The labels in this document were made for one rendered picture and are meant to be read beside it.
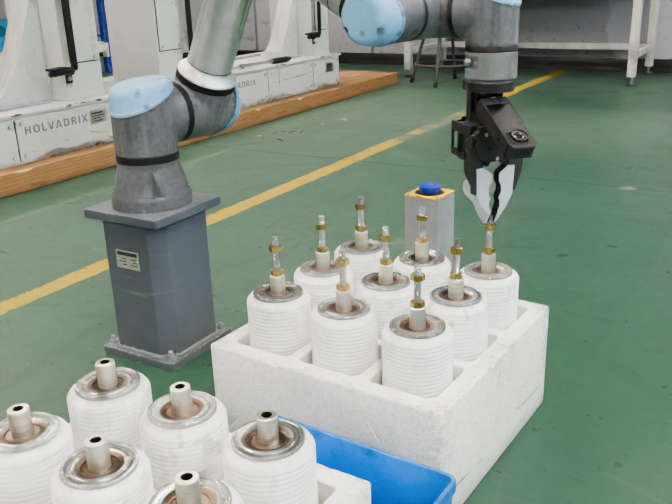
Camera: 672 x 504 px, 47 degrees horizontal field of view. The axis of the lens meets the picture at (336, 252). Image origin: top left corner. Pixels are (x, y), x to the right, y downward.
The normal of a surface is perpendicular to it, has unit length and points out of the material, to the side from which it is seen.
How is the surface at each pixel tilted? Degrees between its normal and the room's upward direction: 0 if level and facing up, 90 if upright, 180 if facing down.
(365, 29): 90
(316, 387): 90
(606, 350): 0
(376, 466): 88
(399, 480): 88
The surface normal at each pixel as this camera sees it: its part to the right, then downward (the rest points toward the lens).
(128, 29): -0.51, 0.30
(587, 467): -0.04, -0.94
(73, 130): 0.86, 0.15
